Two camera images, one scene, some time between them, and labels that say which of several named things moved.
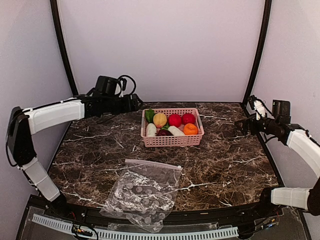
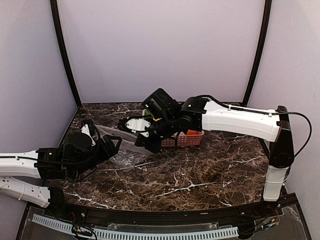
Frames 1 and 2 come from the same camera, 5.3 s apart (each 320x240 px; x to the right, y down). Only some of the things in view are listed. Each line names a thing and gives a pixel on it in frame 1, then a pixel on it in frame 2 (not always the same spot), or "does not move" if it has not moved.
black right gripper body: [255, 129] → [166, 128]
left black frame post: [63, 45] does not move
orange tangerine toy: [190, 129] does not move
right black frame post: [261, 44] does not move
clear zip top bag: [145, 193] → [129, 154]
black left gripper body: [112, 106] → [98, 158]
